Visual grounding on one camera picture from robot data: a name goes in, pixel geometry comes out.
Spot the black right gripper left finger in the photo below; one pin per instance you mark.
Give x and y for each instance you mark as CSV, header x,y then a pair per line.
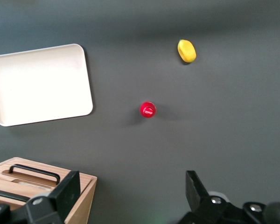
x,y
67,189

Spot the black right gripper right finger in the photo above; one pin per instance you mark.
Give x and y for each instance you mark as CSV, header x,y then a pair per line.
x,y
196,193

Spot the small red round object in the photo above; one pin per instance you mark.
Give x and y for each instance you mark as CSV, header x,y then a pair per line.
x,y
148,110

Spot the white rectangular tray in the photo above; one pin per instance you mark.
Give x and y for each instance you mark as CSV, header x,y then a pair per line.
x,y
39,84

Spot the yellow toy lemon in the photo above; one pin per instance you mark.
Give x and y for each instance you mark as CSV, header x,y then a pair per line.
x,y
187,51

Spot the light wooden box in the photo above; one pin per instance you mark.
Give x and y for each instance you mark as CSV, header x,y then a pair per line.
x,y
85,198

